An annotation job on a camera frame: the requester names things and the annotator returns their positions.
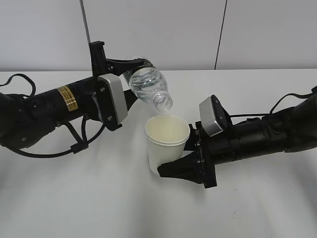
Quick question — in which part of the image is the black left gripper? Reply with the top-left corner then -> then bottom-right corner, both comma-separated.
89,41 -> 152,112

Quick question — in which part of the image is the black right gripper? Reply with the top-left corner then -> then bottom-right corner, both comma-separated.
157,121 -> 217,188

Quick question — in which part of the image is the clear plastic water bottle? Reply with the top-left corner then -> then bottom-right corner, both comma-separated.
123,57 -> 173,113

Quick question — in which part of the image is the white paper cup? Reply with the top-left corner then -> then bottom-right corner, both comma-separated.
145,115 -> 190,175

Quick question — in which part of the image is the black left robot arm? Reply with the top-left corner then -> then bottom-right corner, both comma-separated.
0,41 -> 152,149

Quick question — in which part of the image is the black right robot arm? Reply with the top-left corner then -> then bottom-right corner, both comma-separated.
158,88 -> 317,188

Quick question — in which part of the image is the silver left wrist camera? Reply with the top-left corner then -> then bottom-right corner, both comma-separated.
96,74 -> 128,131

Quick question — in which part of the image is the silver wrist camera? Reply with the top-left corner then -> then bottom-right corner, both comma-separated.
96,74 -> 128,131
199,95 -> 228,137

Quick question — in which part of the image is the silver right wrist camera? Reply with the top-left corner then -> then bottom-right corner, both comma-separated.
199,95 -> 228,137

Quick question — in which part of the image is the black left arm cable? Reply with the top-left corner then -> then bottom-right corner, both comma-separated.
0,73 -> 109,158

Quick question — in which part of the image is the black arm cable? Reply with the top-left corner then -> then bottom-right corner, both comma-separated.
0,73 -> 109,158
227,93 -> 315,124

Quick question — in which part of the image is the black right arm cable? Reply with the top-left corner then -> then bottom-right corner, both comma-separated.
227,93 -> 315,124

